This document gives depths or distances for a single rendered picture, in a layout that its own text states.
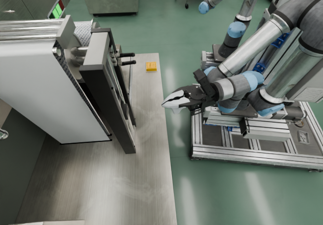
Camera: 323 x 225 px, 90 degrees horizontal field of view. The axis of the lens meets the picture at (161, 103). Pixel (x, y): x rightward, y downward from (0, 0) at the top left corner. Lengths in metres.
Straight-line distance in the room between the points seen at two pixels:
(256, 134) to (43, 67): 1.12
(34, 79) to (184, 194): 1.47
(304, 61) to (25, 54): 0.86
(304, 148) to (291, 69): 1.31
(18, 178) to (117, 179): 0.39
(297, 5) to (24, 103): 0.96
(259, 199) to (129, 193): 1.36
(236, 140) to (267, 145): 0.28
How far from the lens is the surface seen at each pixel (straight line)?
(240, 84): 0.64
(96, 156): 0.87
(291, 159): 1.89
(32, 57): 0.51
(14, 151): 0.89
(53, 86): 0.57
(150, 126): 0.87
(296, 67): 0.81
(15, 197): 0.93
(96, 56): 0.40
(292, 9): 0.78
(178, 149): 1.78
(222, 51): 1.44
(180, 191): 1.70
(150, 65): 1.13
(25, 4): 1.08
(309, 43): 0.75
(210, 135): 1.67
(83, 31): 0.80
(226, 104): 0.72
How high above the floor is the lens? 1.67
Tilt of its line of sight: 55 degrees down
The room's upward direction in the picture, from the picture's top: straight up
